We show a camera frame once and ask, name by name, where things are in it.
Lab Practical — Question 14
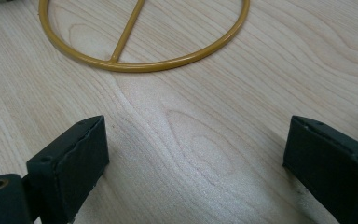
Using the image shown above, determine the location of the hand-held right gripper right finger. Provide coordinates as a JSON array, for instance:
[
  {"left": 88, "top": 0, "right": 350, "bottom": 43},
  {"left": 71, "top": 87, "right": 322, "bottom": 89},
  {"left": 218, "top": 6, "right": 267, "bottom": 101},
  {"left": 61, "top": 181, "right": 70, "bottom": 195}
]
[{"left": 282, "top": 115, "right": 358, "bottom": 224}]

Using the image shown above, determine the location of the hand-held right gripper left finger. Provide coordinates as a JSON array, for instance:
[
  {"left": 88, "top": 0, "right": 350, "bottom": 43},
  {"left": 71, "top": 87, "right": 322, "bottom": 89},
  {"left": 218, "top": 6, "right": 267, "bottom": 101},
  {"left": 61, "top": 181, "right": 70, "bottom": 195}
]
[{"left": 0, "top": 115, "right": 110, "bottom": 224}]

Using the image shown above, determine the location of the yellow ring hoop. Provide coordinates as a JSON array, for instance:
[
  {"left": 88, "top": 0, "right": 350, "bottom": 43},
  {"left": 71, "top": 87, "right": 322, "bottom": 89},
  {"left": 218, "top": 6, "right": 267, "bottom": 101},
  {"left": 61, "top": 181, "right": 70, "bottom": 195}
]
[{"left": 37, "top": 0, "right": 251, "bottom": 74}]

